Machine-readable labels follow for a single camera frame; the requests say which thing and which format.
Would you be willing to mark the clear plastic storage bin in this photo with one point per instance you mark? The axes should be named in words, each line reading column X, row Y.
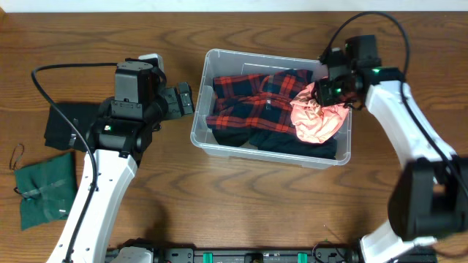
column 219, row 63

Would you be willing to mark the dark navy garment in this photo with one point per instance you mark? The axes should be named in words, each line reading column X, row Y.
column 275, row 142

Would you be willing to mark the black rubber band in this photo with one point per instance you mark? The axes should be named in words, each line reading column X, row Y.
column 16, row 156

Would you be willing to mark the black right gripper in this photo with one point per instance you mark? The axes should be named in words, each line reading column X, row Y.
column 327, row 95

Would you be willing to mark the green garment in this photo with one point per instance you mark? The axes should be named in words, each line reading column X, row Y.
column 48, row 190

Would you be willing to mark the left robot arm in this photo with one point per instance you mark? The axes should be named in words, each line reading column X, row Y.
column 115, row 143

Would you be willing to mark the red plaid flannel shirt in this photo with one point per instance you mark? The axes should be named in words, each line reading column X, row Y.
column 257, row 101

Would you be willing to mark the pink shirt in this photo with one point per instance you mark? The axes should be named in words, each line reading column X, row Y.
column 314, row 123

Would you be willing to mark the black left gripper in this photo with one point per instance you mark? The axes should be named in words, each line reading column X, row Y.
column 179, row 104

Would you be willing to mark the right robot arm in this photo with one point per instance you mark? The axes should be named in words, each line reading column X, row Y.
column 429, row 201

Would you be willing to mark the black garment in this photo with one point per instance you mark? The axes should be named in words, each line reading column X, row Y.
column 58, row 133

